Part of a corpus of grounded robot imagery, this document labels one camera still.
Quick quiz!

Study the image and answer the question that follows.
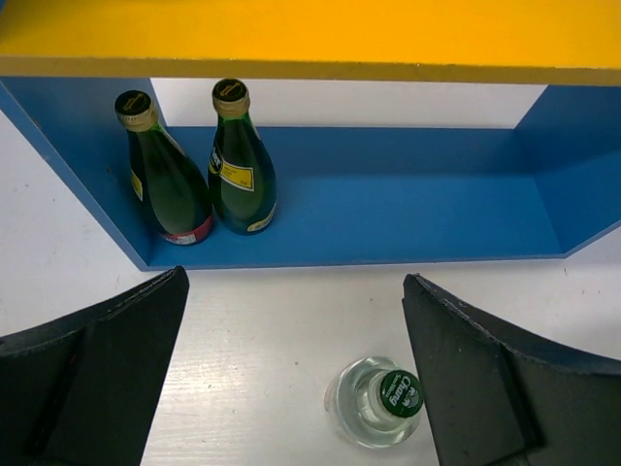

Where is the green bottle red label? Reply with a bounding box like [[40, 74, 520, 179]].
[[114, 89, 213, 246]]

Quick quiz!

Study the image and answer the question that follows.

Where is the clear glass bottle green cap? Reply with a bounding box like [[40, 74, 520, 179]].
[[324, 356, 424, 449]]

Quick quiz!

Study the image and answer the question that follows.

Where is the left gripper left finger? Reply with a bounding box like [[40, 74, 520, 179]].
[[1, 266, 189, 465]]

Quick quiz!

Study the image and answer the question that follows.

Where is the blue and yellow shelf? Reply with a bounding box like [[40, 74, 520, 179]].
[[1, 1, 620, 271]]

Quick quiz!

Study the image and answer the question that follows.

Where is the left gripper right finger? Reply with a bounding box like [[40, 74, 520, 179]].
[[403, 274, 620, 465]]

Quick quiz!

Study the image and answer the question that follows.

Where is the green bottle yellow label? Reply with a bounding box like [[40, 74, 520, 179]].
[[208, 78, 278, 235]]

